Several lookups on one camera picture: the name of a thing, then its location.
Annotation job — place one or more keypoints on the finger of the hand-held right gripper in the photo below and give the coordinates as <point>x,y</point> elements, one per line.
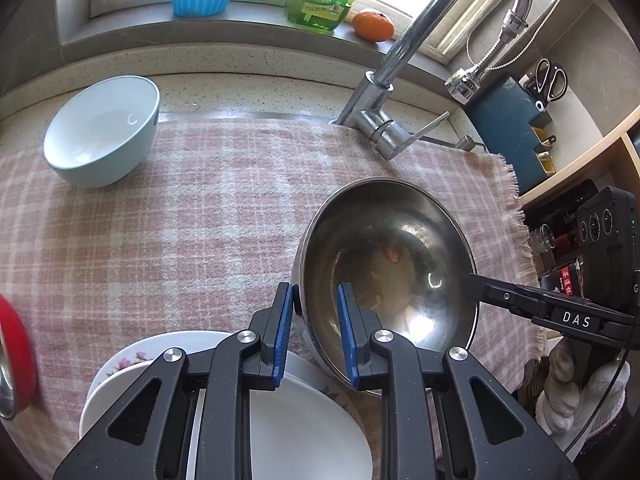
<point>505,297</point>

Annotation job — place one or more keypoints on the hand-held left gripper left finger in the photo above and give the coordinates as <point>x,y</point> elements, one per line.
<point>281,335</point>

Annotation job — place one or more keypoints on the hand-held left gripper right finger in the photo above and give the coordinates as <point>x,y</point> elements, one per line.
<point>347,335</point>

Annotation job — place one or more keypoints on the plain steel bowl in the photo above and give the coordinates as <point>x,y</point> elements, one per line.
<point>380,250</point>

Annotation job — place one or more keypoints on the white oval plate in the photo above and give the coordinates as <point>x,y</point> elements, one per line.
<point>300,435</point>

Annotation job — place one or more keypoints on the small-flower white floral plate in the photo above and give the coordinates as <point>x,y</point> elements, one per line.
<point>125,355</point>

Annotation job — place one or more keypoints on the rose-rimmed white floral plate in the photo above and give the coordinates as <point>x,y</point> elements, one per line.
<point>100,400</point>

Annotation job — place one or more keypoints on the person's right hand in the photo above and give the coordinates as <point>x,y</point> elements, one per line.
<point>560,395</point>

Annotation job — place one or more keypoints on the drinking glass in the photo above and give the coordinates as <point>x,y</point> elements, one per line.
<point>542,240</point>

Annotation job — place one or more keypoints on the wooden shelf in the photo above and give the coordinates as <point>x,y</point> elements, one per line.
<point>575,170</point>

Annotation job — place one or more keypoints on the pink checkered cloth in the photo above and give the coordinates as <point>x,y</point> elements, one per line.
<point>200,210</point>

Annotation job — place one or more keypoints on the blue knife holder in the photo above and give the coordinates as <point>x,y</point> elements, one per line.
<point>505,125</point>

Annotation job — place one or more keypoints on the black scissors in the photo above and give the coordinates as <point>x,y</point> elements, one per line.
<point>545,80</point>

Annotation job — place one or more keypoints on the faucet sprayer head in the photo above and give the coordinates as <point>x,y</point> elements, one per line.
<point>462,84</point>

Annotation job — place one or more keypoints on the red steel bowl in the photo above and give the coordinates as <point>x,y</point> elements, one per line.
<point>20,345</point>

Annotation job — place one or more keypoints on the chrome faucet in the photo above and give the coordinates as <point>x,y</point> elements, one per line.
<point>400,50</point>

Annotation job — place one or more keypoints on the light blue bowl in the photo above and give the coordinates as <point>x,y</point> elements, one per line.
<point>100,125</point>

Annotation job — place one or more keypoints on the orange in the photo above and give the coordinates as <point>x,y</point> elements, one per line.
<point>372,25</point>

